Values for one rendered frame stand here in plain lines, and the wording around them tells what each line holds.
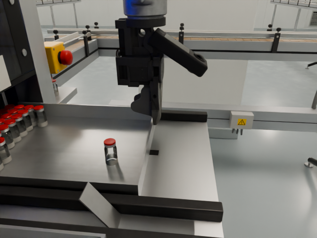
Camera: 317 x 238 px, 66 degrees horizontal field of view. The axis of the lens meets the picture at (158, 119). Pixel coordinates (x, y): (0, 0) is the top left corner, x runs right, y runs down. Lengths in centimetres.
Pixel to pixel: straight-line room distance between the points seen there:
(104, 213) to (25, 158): 23
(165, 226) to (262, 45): 113
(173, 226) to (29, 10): 52
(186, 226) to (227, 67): 172
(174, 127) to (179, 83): 146
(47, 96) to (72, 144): 20
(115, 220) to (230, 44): 111
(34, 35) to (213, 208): 52
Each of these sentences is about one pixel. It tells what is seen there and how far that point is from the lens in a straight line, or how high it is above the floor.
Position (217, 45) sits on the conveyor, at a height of 91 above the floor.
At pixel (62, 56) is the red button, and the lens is 71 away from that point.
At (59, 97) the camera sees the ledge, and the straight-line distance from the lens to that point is 77.
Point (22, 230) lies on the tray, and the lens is 35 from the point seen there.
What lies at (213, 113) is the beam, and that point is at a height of 52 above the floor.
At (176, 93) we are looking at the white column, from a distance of 204.
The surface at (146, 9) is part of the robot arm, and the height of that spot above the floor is 113.
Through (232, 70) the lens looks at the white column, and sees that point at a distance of 201.
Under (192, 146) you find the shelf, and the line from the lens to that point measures 50.
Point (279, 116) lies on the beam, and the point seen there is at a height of 52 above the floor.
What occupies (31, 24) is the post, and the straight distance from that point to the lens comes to 65.
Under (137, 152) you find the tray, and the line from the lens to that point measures 48.
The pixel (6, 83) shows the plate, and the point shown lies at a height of 100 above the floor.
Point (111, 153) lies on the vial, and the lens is 43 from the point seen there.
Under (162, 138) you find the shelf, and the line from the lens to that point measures 52.
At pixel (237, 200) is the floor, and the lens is 168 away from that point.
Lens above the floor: 116
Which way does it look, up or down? 28 degrees down
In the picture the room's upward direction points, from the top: straight up
